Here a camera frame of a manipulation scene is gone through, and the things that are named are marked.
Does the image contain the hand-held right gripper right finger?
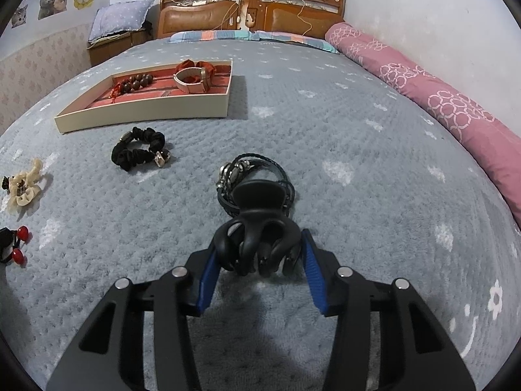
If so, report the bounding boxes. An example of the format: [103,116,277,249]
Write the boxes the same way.
[301,228,477,391]

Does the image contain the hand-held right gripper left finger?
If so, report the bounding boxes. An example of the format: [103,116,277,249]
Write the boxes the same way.
[47,236,222,391]

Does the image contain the black claw hair clip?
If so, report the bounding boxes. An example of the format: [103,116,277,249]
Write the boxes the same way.
[214,179,302,278]

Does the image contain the black braided bracelet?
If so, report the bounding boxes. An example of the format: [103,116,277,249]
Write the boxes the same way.
[217,152,296,217]

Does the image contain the black scrunchie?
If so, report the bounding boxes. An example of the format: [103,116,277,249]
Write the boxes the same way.
[111,126,172,172]

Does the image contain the beige tray with red lining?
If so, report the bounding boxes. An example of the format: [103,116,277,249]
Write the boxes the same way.
[54,59,233,134]

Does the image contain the black hair tie red balls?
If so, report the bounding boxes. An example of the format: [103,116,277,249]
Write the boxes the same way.
[0,225,30,265]

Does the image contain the white strap watch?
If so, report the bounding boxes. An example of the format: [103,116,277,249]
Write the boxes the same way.
[173,66,214,94]

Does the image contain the cream scrunchie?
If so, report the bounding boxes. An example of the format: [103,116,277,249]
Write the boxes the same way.
[6,158,43,212]

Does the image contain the wooden bead bracelet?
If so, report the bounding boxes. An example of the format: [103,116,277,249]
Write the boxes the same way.
[115,73,154,94]

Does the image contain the orange scrunchie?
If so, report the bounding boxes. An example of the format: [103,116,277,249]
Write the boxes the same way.
[180,59,216,76]

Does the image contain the grey flower bed blanket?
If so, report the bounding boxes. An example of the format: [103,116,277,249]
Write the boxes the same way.
[0,36,521,391]

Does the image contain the pink patterned bolster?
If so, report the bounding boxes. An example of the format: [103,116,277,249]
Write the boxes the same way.
[324,22,521,223]

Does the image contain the striped pastel pillow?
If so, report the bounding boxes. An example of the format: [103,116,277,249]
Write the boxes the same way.
[169,29,261,43]
[256,30,340,54]

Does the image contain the wooden nightstand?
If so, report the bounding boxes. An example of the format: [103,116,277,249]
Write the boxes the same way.
[87,28,153,67]

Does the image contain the wooden headboard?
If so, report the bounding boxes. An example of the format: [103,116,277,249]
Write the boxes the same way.
[157,0,346,40]

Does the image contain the purple dotted pillow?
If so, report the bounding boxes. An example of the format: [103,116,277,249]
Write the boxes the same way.
[87,0,155,43]

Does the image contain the orange cable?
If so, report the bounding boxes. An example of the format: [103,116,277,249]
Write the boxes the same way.
[295,0,316,33]

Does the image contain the grey cat wall sticker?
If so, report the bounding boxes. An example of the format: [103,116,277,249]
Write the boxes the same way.
[37,0,68,20]

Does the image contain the tabby kitten wall sticker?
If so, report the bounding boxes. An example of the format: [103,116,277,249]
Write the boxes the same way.
[10,4,30,28]

